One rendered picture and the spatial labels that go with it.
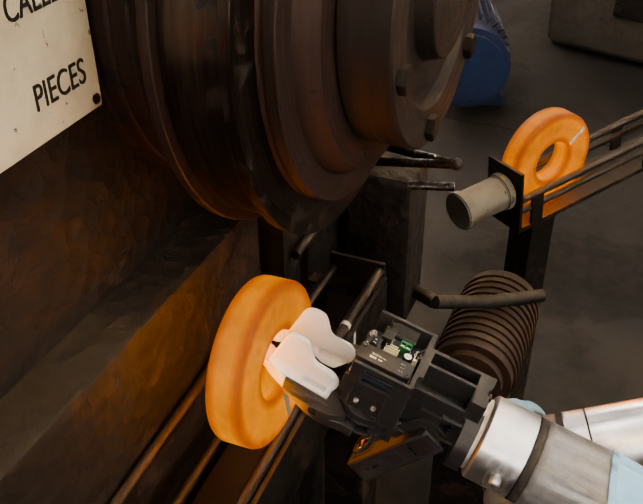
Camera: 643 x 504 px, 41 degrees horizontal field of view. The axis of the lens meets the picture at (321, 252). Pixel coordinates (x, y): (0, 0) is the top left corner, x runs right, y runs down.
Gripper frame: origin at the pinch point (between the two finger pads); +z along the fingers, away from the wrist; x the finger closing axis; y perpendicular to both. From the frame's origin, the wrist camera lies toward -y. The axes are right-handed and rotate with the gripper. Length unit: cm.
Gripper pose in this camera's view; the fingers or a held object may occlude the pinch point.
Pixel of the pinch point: (262, 345)
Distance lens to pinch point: 78.5
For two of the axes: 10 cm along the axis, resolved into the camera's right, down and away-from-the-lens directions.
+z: -8.9, -4.2, 1.7
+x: -4.0, 5.4, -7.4
